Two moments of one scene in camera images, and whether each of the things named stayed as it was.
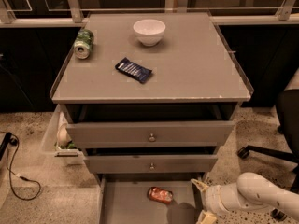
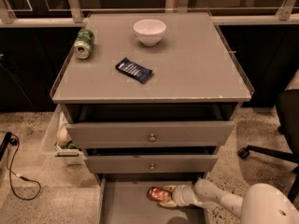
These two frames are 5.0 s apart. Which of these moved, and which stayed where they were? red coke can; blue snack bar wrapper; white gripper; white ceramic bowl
Moved: white gripper
Stayed: blue snack bar wrapper; red coke can; white ceramic bowl
